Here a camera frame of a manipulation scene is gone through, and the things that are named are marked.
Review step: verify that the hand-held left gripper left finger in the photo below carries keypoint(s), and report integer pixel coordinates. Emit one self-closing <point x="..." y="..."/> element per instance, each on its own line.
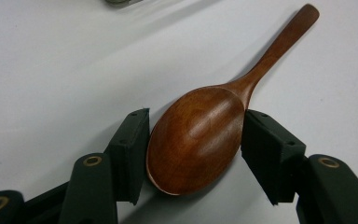
<point x="130" y="155"/>

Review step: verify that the brown wooden spoon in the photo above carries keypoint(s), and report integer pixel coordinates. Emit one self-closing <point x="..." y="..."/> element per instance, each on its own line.
<point x="199" y="140"/>

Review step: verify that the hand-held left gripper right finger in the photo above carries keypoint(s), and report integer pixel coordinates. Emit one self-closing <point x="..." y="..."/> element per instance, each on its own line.
<point x="270" y="152"/>

